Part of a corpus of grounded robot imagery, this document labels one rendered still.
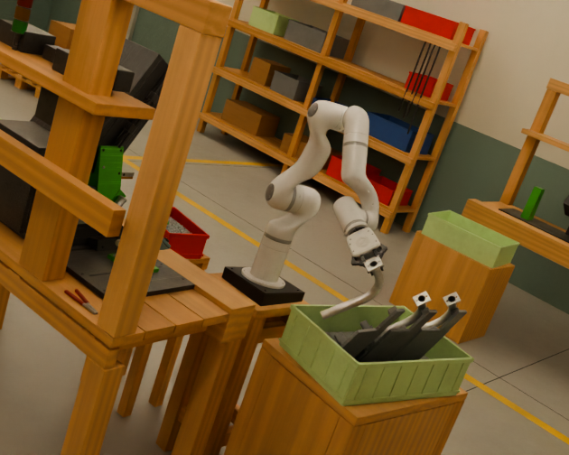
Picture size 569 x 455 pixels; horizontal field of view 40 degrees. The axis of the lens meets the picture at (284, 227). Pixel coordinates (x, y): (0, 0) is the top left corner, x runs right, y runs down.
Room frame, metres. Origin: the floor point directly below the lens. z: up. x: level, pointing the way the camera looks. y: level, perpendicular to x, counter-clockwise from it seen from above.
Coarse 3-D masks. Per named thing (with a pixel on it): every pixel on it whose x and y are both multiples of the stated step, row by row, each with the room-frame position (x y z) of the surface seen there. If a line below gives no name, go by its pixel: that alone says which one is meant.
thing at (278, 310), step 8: (224, 280) 3.02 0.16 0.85; (232, 288) 2.97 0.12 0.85; (256, 304) 2.89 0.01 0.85; (280, 304) 2.97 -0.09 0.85; (288, 304) 3.00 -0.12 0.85; (256, 312) 2.84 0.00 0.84; (264, 312) 2.86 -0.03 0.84; (272, 312) 2.90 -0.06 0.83; (280, 312) 2.94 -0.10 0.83; (288, 312) 2.98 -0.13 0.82
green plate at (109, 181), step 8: (104, 152) 2.86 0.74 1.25; (112, 152) 2.89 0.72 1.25; (120, 152) 2.93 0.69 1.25; (104, 160) 2.86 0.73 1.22; (112, 160) 2.89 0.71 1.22; (120, 160) 2.92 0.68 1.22; (96, 168) 2.86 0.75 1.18; (112, 168) 2.89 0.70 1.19; (120, 168) 2.92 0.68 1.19; (96, 176) 2.85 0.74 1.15; (104, 176) 2.85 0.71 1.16; (112, 176) 2.89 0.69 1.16; (120, 176) 2.92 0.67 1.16; (88, 184) 2.87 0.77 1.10; (96, 184) 2.83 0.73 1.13; (104, 184) 2.85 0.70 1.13; (112, 184) 2.88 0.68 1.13; (120, 184) 2.92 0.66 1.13; (104, 192) 2.85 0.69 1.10; (112, 192) 2.88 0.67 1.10
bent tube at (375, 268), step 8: (368, 264) 2.46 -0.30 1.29; (376, 264) 2.48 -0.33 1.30; (368, 272) 2.44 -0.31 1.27; (376, 272) 2.46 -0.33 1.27; (376, 280) 2.49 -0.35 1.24; (376, 288) 2.51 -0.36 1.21; (360, 296) 2.52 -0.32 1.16; (368, 296) 2.51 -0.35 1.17; (344, 304) 2.50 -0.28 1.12; (352, 304) 2.50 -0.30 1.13; (360, 304) 2.51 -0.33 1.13; (328, 312) 2.48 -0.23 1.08; (336, 312) 2.49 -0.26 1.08
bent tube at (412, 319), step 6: (420, 294) 2.67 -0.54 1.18; (426, 294) 2.67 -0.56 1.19; (414, 300) 2.66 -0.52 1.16; (420, 300) 2.70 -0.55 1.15; (426, 300) 2.66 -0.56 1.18; (420, 306) 2.68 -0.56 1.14; (414, 312) 2.74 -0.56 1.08; (420, 312) 2.72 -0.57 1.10; (408, 318) 2.74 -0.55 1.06; (414, 318) 2.73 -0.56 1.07; (396, 324) 2.73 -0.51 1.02; (402, 324) 2.73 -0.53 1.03; (408, 324) 2.73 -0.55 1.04; (378, 336) 2.70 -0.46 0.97
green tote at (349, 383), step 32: (288, 320) 2.73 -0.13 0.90; (320, 320) 2.84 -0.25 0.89; (352, 320) 2.95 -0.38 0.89; (288, 352) 2.68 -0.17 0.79; (320, 352) 2.57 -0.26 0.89; (448, 352) 2.90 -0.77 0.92; (320, 384) 2.53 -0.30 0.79; (352, 384) 2.43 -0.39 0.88; (384, 384) 2.53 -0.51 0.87; (416, 384) 2.65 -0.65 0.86; (448, 384) 2.77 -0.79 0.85
